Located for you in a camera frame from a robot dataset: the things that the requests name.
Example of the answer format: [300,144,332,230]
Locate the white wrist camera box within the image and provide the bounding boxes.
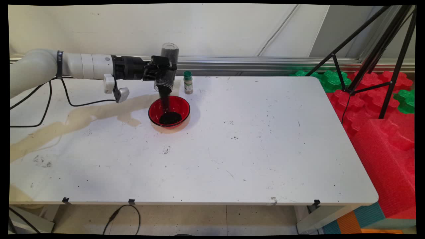
[103,74,130,103]

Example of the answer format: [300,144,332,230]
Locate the red bowl with black rim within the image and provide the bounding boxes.
[148,96,191,129]

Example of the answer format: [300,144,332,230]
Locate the small green foam block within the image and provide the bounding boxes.
[393,89,415,115]

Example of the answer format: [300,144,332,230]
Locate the red interlocking foam blocks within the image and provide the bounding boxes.
[327,71,415,138]

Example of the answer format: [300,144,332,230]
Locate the black granule pile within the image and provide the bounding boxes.
[159,88,182,125]

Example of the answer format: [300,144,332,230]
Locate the clear jar with black granules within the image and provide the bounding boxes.
[153,42,180,93]

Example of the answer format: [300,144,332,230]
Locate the spice bottle with tan contents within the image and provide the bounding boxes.
[183,71,194,95]

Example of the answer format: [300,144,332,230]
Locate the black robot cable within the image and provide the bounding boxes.
[10,78,117,128]

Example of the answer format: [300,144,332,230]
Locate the teal foam mat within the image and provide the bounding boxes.
[322,202,385,234]

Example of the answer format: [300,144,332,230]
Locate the large green foam block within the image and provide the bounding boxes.
[290,70,352,93]

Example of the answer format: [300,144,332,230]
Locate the black tripod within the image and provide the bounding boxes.
[305,5,417,120]

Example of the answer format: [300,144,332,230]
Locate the white wall cable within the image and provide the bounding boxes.
[256,5,299,57]

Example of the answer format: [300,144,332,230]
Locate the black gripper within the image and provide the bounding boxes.
[111,55,177,81]

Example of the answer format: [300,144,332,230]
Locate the large red foam block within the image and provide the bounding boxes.
[351,113,416,219]

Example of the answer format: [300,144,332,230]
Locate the aluminium rail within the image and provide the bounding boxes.
[10,55,415,74]

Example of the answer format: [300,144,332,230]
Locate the black cable under table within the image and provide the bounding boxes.
[102,204,141,235]

